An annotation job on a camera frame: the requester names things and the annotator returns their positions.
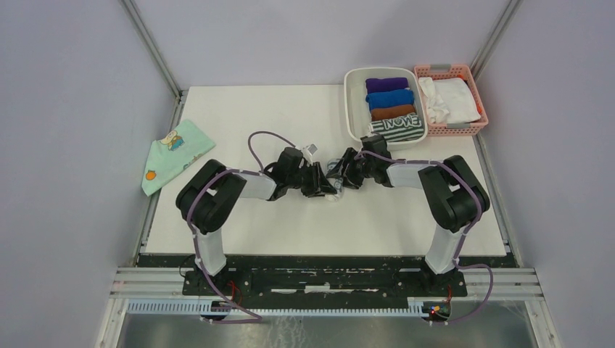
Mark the white slotted cable duct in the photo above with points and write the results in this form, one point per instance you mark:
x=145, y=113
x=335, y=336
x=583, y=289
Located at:
x=212, y=308

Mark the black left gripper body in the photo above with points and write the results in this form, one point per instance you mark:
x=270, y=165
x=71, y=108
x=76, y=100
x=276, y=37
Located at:
x=307, y=179

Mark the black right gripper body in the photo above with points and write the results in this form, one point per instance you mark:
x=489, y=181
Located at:
x=357, y=170

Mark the white cloth in basket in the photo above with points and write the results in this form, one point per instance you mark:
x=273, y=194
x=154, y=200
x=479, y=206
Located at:
x=448, y=101

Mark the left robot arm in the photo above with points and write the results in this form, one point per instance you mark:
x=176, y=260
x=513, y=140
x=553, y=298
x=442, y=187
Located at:
x=206, y=202

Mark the blue patterned towel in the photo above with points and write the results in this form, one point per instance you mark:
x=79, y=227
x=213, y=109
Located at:
x=337, y=183

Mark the aluminium frame rail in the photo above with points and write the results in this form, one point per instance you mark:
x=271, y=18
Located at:
x=115, y=310

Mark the purple rolled towel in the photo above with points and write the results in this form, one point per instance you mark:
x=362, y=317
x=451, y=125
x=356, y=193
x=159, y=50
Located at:
x=381, y=85

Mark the brown rolled towel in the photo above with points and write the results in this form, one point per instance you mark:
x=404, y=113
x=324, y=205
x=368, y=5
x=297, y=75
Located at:
x=378, y=114

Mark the pink plastic basket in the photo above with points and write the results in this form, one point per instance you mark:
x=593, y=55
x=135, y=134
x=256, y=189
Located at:
x=446, y=72

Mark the mint green cartoon towel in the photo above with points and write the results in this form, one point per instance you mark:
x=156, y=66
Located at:
x=170, y=156

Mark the blue rolled towel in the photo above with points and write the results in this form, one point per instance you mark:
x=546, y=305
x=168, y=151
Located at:
x=380, y=100

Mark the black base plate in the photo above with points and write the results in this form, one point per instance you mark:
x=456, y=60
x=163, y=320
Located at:
x=332, y=283

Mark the white plastic tub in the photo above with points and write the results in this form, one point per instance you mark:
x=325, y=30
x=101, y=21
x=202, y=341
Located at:
x=358, y=116

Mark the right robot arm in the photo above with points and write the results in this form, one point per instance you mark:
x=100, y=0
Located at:
x=455, y=197

